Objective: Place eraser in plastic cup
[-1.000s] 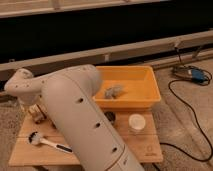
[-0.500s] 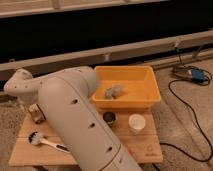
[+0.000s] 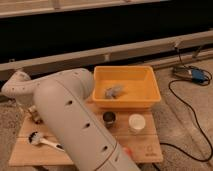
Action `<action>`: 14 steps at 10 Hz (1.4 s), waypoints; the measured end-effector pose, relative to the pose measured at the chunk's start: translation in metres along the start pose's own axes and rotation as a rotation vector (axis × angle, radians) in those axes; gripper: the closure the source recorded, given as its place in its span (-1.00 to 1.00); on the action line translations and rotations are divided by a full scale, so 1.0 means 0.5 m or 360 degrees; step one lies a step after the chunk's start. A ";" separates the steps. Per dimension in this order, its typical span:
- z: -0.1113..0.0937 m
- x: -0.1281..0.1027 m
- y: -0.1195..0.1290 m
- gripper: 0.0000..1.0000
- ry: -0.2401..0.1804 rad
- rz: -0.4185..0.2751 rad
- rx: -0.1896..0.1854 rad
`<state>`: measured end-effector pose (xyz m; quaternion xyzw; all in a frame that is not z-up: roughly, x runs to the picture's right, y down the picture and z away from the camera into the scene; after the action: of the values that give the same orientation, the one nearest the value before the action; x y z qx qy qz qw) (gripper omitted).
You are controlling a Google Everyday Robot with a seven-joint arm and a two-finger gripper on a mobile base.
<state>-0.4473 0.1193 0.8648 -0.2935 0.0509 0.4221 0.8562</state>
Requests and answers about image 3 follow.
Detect white dish brush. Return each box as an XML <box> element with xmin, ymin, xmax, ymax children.
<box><xmin>28</xmin><ymin>132</ymin><xmax>63</xmax><ymax>151</ymax></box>

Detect dark metal cup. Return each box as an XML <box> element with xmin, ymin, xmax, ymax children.
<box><xmin>103</xmin><ymin>111</ymin><xmax>116</xmax><ymax>128</ymax></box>

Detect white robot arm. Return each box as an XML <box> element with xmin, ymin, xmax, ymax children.
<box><xmin>2</xmin><ymin>68</ymin><xmax>140</xmax><ymax>171</ymax></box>

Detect yellow plastic bin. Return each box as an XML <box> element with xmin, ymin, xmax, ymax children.
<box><xmin>92</xmin><ymin>66</ymin><xmax>161</xmax><ymax>108</ymax></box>

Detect black cable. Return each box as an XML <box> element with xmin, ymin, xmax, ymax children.
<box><xmin>159</xmin><ymin>46</ymin><xmax>213</xmax><ymax>163</ymax></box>

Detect brown white eraser block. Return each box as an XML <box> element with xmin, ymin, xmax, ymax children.
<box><xmin>28</xmin><ymin>106</ymin><xmax>42</xmax><ymax>124</ymax></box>

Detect blue power device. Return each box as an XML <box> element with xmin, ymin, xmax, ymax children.
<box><xmin>172</xmin><ymin>66</ymin><xmax>206</xmax><ymax>83</ymax></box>

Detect grey crumpled object in bin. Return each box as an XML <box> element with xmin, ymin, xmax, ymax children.
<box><xmin>105</xmin><ymin>85</ymin><xmax>123</xmax><ymax>99</ymax></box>

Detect orange peach fruit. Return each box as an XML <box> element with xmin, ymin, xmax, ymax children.
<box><xmin>123</xmin><ymin>147</ymin><xmax>132</xmax><ymax>156</ymax></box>

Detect white round container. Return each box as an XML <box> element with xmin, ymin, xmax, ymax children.
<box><xmin>128</xmin><ymin>114</ymin><xmax>146</xmax><ymax>133</ymax></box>

